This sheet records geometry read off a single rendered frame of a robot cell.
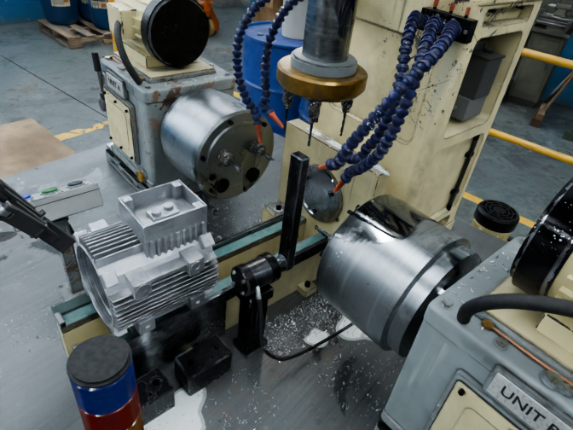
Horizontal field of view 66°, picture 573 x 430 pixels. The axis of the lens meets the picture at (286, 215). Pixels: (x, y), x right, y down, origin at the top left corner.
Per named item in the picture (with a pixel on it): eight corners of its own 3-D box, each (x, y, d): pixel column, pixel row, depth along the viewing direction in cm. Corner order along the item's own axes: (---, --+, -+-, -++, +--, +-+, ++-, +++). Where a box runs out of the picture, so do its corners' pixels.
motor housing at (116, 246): (173, 254, 100) (168, 183, 89) (219, 307, 89) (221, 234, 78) (82, 291, 88) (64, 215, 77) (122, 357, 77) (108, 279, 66)
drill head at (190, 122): (209, 139, 147) (210, 63, 132) (280, 191, 126) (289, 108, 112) (138, 158, 133) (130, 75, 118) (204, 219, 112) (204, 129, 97)
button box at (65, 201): (94, 200, 99) (87, 177, 97) (105, 205, 93) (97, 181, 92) (8, 226, 89) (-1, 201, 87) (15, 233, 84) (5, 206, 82)
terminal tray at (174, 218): (179, 209, 88) (178, 178, 84) (208, 237, 82) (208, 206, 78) (121, 229, 81) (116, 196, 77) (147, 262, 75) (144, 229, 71)
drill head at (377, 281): (356, 248, 109) (380, 159, 94) (513, 363, 86) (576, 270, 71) (280, 290, 95) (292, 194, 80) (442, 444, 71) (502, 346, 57)
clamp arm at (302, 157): (286, 258, 91) (301, 148, 76) (295, 267, 90) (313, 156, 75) (273, 265, 89) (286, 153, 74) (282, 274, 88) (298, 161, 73)
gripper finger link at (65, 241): (45, 217, 71) (47, 220, 71) (74, 239, 77) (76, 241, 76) (30, 230, 71) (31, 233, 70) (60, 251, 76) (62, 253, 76)
